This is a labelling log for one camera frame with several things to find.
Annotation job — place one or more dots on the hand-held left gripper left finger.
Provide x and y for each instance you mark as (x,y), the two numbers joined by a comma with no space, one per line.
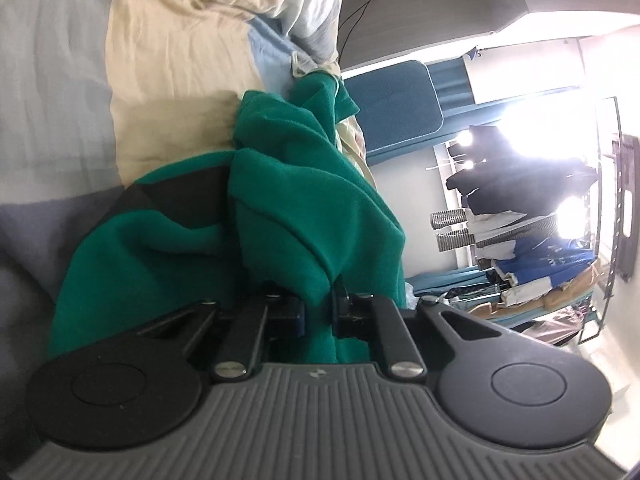
(300,317)

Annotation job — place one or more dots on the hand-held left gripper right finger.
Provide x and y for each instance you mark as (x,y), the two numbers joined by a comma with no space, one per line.
(342,312)

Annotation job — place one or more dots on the green sweatshirt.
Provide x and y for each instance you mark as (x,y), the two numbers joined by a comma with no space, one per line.
(300,200)

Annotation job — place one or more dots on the striped hanging garment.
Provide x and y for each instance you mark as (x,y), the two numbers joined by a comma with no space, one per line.
(452,240)

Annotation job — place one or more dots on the blue hanging shirt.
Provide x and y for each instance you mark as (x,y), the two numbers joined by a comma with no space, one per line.
(540,260)

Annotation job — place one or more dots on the black hanging jacket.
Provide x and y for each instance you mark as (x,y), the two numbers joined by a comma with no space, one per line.
(500,180)

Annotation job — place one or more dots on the blue padded panel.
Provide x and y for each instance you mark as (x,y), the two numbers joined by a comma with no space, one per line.
(395,110)

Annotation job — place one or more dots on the beige hanging garment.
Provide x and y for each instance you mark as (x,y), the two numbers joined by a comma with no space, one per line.
(560,297)

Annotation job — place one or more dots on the blue curtain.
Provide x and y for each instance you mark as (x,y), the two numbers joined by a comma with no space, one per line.
(450,82)

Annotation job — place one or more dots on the patchwork quilt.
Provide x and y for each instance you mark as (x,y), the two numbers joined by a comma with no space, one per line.
(175,50)

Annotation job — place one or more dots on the black window grille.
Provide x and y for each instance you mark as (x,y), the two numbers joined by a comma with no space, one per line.
(627,200)

